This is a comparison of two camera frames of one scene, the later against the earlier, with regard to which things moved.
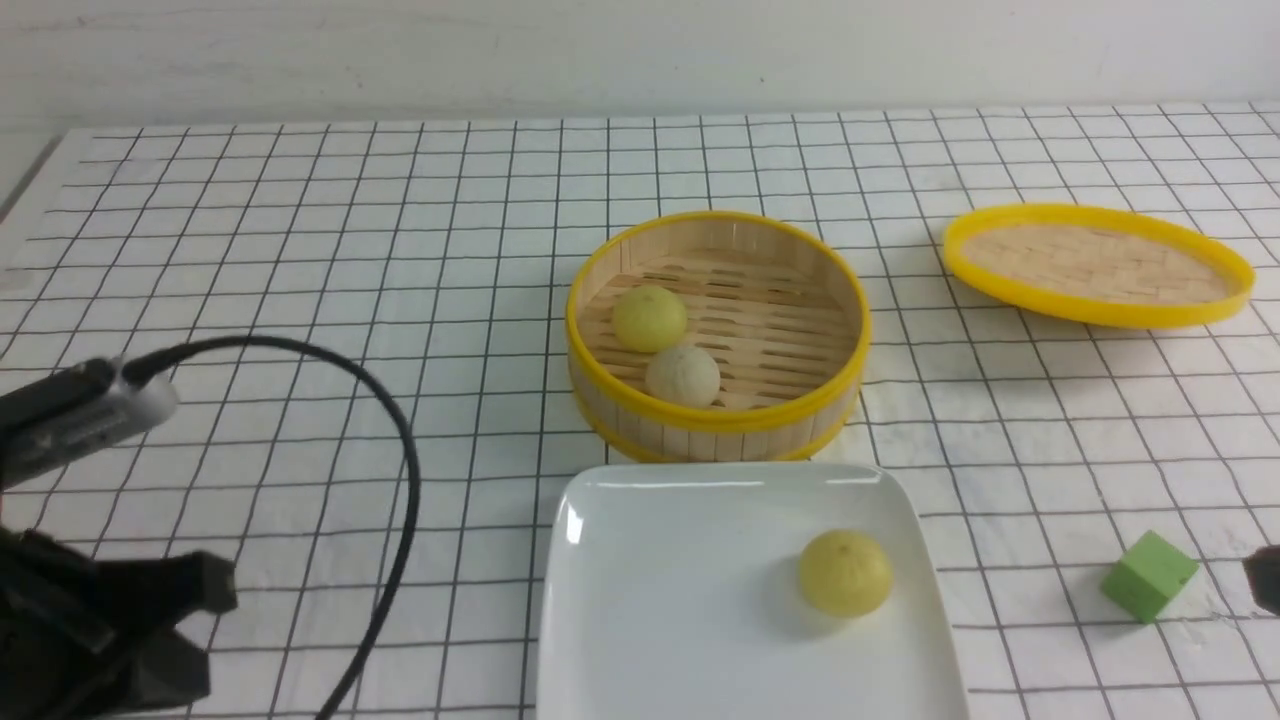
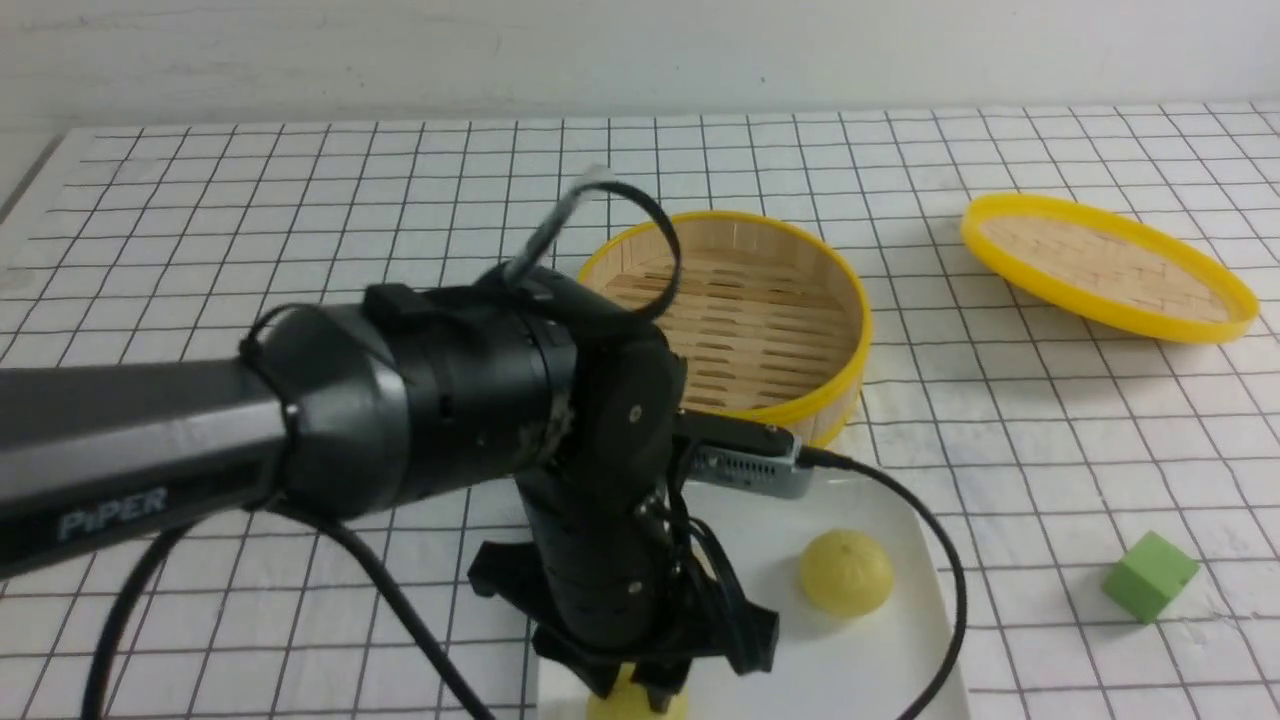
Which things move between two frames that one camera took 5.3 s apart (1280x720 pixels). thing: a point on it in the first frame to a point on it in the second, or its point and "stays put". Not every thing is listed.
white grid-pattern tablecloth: x=436 y=255 stays put
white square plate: x=673 y=592 stays put
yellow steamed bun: x=648 y=319 to x=630 y=701
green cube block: x=1148 y=576 stays put
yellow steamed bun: x=846 y=573 stays put
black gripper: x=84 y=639 to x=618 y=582
